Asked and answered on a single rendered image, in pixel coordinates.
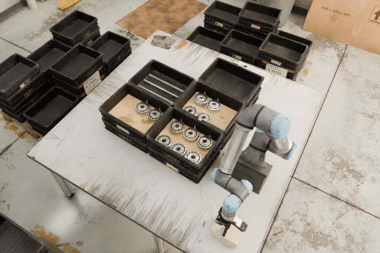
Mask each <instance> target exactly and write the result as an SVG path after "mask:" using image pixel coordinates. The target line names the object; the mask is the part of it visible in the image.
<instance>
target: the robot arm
mask: <svg viewBox="0 0 380 253"><path fill-rule="evenodd" d="M235 123H236V127H235V130H234V132H233V134H232V137H231V139H230V142H229V144H228V146H227V149H226V152H225V154H224V156H223V159H222V161H221V163H220V166H219V168H215V169H214V170H213V171H212V173H211V175H210V179H211V180H212V181H213V182H215V184H217V185H219V186H220V187H222V188H224V189H225V190H227V191H228V192H229V193H230V195H228V196H226V197H225V199H224V201H223V207H222V206H221V208H220V210H219V211H218V213H219V214H218V216H217V218H216V220H215V223H217V224H219V225H220V226H222V225H223V226H225V227H221V229H216V230H215V231H216V233H217V234H219V235H220V236H221V240H223V239H224V238H225V236H226V233H227V231H228V229H229V228H230V226H231V224H232V225H233V226H235V227H236V228H238V229H239V230H240V231H241V232H245V231H246V229H247V227H248V224H246V223H245V222H244V221H243V220H241V219H240V218H239V217H237V216H236V213H237V210H238V209H239V207H240V206H241V205H242V203H243V202H244V201H245V199H246V198H247V196H249V194H250V193H251V191H252V189H253V187H252V185H251V183H250V182H249V181H247V180H241V181H240V182H239V181H238V180H236V179H234V178H233V177H231V174H232V171H233V170H234V167H235V165H236V162H237V160H238V158H239V156H240V153H241V151H242V149H243V147H244V144H245V142H246V140H247V137H248V135H249V132H250V131H251V130H253V128H254V127H256V130H255V131H254V134H253V137H252V139H251V141H250V143H249V145H248V147H247V148H246V149H245V150H244V151H243V152H242V154H241V156H242V157H243V158H244V159H245V160H247V161H249V162H251V163H253V164H255V165H260V166H263V165H264V164H265V156H266V152H267V150H268V151H270V152H272V153H273V154H275V155H278V156H279V157H281V158H283V159H285V160H289V159H290V158H291V156H292V155H293V153H294V151H295V150H296V148H297V144H296V143H295V142H293V141H291V139H290V137H289V136H287V134H288V132H289V131H290V128H291V119H290V118H289V117H288V116H286V115H285V114H281V113H279V112H277V111H275V110H272V109H270V108H268V107H266V106H264V105H262V104H253V105H250V106H248V107H247V108H245V109H244V110H243V111H242V112H241V113H240V115H239V116H238V117H237V119H236V122H235ZM216 221H217V222H216Z"/></svg>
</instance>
